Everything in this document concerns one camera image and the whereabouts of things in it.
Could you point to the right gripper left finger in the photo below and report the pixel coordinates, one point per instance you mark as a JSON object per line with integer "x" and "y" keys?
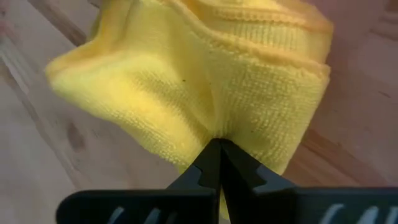
{"x": 174, "y": 205}

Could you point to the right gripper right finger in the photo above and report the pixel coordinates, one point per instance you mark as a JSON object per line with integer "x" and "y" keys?
{"x": 267, "y": 205}

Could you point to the yellow microfiber towel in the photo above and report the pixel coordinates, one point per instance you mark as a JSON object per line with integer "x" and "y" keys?
{"x": 186, "y": 77}

